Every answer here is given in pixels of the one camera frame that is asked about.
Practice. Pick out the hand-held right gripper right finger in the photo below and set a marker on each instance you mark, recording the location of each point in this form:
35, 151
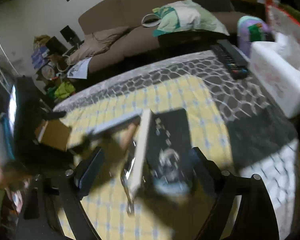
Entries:
202, 170

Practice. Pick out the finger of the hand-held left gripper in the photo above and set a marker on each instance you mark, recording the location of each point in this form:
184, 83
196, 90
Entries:
83, 142
55, 115

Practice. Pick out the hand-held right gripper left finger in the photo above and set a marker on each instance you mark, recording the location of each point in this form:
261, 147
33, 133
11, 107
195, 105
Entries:
90, 172

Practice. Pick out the brown cardboard box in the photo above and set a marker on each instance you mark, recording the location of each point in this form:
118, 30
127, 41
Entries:
53, 135

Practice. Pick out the metal nail nippers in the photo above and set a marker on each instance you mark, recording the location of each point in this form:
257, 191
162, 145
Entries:
127, 185

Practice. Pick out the black printed phone case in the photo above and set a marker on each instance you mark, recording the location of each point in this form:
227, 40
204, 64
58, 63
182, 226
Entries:
171, 142

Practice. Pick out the beige nail buffer block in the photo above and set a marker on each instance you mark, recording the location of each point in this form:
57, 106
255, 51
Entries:
141, 152

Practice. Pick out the green plastic bag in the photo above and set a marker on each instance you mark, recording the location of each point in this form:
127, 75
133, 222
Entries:
64, 90

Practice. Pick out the yellow plaid tablecloth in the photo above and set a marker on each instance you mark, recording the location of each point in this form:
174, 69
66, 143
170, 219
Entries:
110, 205

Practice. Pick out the round metal tin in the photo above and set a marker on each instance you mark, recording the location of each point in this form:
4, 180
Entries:
48, 72

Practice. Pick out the printed paper sheet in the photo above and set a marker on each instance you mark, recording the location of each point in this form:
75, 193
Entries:
78, 68

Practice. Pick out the stack of blue boxes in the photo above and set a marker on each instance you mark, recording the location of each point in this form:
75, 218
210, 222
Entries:
38, 55

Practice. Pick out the dark grey cloth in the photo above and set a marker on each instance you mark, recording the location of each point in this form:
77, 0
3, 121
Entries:
260, 135

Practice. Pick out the white knit cloth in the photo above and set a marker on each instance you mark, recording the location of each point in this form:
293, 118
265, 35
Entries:
272, 180

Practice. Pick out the brown blanket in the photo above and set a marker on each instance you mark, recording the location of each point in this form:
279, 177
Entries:
100, 42

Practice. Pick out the black remote control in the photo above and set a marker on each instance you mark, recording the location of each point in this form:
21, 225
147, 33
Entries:
222, 60
236, 55

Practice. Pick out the white tissue box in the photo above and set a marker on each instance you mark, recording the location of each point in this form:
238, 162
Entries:
277, 75

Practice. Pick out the white tape roll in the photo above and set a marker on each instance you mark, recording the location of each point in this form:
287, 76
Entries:
151, 20

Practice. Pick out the brown sofa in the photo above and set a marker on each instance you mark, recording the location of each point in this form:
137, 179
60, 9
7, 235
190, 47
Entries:
140, 5

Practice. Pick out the purple green bottle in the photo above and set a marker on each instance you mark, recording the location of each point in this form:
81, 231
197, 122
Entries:
250, 30

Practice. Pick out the white green printed pillow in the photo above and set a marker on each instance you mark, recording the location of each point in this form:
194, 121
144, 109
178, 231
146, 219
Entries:
190, 17

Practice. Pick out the black cushion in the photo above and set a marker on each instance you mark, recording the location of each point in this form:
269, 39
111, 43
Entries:
212, 1

